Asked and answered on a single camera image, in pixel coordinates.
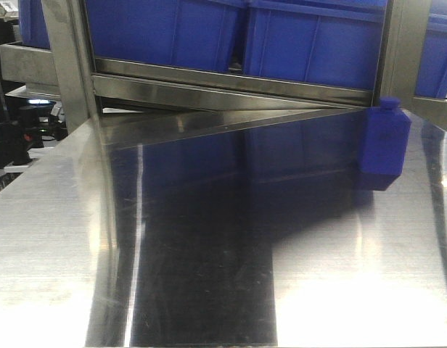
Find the blue block part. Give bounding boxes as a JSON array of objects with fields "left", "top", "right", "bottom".
[{"left": 356, "top": 96, "right": 411, "bottom": 191}]

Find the stainless steel shelf rack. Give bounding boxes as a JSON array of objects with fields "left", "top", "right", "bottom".
[{"left": 0, "top": 1, "right": 447, "bottom": 131}]

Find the blue bin behind left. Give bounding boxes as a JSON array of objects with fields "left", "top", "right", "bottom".
[{"left": 86, "top": 1, "right": 247, "bottom": 73}]

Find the blue bin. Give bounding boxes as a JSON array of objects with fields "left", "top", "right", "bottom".
[
  {"left": 242, "top": 1, "right": 385, "bottom": 90},
  {"left": 86, "top": 1, "right": 247, "bottom": 73},
  {"left": 18, "top": 0, "right": 50, "bottom": 49},
  {"left": 415, "top": 13, "right": 447, "bottom": 99}
]

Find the blue bin behind right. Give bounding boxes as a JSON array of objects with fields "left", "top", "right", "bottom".
[{"left": 242, "top": 1, "right": 385, "bottom": 90}]

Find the black equipment in background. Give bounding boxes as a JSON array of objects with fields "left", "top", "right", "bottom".
[{"left": 0, "top": 104, "right": 68, "bottom": 169}]

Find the blue bin far right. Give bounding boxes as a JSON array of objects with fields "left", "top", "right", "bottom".
[{"left": 415, "top": 13, "right": 447, "bottom": 99}]

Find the blue bin far left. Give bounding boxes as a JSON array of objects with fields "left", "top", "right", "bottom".
[{"left": 18, "top": 0, "right": 50, "bottom": 49}]

